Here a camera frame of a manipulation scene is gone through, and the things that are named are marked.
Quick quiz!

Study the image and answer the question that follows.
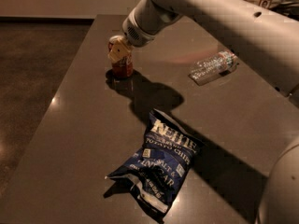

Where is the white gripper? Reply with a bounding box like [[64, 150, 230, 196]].
[[108, 0, 181, 63]]

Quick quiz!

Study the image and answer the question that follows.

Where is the red coke can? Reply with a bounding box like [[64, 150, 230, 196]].
[[110, 35, 133, 79]]

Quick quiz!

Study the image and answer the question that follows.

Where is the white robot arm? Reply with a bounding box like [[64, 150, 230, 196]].
[[110, 0, 299, 224]]

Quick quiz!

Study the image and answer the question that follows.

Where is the clear plastic water bottle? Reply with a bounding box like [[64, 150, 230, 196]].
[[189, 50, 236, 86]]

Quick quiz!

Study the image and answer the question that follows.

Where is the blue Kettle chips bag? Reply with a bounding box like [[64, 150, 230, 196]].
[[107, 109, 204, 216]]

